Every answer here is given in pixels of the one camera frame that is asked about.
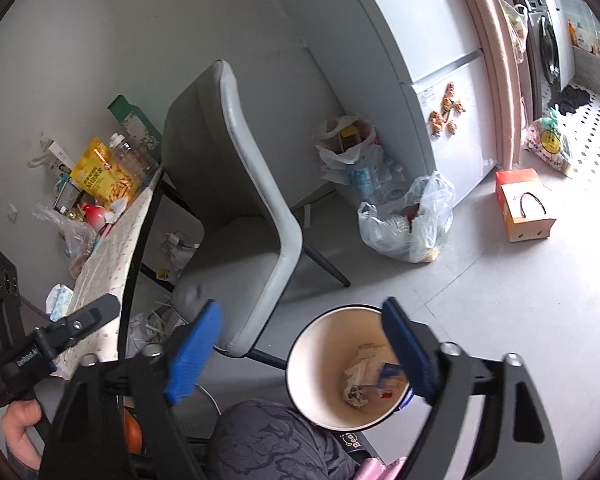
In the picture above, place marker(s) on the clear plastic jar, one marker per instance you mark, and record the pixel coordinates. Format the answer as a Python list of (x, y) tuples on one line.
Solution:
[(132, 157)]

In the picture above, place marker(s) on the white wall socket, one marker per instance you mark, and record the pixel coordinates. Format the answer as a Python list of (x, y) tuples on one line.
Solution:
[(13, 211)]

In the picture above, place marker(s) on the cream trash bin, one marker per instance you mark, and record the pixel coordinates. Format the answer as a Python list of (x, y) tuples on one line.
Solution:
[(325, 350)]

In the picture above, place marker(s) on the white refrigerator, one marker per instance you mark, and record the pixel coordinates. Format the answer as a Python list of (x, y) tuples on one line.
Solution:
[(395, 20)]

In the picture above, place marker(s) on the orange cardboard box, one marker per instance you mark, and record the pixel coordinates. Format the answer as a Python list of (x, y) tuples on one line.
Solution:
[(525, 205)]

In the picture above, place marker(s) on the person's leg in grey pants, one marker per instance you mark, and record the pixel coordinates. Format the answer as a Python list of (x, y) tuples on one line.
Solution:
[(270, 445)]

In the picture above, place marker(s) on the yellow snack bag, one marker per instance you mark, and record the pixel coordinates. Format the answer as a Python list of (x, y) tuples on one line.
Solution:
[(105, 175)]

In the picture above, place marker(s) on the yellow smiley face bag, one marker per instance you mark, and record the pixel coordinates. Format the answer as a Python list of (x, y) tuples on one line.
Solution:
[(550, 142)]

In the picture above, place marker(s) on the person's left hand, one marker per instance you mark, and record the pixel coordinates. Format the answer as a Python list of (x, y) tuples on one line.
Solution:
[(22, 425)]

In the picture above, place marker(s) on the grey upholstered chair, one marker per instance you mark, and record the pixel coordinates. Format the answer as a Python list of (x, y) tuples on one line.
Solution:
[(220, 170)]

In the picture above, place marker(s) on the red and white packet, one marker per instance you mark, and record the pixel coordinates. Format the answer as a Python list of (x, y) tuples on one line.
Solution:
[(391, 377)]

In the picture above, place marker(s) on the grey washing machine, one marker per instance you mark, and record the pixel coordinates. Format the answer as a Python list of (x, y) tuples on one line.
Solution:
[(547, 45)]

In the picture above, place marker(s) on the floral patterned tablecloth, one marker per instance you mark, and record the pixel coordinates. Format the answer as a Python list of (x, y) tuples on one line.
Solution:
[(110, 260)]

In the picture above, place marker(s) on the crumpled white tissue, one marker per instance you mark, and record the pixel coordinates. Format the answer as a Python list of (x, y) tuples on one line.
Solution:
[(115, 210)]

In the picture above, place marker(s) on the white power strip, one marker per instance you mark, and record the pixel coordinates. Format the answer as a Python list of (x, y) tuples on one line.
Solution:
[(177, 245)]

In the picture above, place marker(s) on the blue tissue box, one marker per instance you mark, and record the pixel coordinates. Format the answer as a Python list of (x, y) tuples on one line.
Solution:
[(60, 302)]

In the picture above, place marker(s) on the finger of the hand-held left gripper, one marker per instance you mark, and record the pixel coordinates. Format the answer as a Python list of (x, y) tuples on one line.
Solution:
[(80, 321)]

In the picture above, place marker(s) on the brown figure fridge magnets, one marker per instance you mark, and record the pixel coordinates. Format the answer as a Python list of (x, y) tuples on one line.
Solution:
[(447, 110)]

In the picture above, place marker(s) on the pack of water bottles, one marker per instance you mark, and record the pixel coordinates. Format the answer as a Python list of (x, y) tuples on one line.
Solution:
[(365, 177)]

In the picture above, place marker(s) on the white paper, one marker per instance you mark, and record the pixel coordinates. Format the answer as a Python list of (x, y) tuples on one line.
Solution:
[(357, 385)]

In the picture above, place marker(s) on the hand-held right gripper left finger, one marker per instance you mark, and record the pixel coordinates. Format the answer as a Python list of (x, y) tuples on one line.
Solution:
[(192, 355)]

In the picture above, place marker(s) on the black cloth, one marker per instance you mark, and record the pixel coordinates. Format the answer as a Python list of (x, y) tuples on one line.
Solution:
[(572, 100)]

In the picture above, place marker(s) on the black table frame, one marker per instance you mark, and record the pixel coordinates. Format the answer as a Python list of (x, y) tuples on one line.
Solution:
[(137, 260)]

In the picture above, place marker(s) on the tall green box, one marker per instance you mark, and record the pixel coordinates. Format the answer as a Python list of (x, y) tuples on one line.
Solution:
[(137, 120)]

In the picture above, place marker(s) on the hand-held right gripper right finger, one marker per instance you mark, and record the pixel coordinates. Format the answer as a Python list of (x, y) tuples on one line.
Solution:
[(405, 345)]

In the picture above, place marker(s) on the tall white box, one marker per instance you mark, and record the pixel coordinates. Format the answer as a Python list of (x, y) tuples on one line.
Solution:
[(61, 156)]

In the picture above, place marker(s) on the red and white vase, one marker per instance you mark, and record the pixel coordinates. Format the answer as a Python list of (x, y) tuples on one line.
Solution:
[(94, 215)]

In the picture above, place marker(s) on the pink cloth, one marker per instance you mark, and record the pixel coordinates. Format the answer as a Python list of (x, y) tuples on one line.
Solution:
[(382, 470)]

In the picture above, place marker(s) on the clear plastic bag with food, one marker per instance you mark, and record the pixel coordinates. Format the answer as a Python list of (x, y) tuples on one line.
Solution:
[(72, 242)]

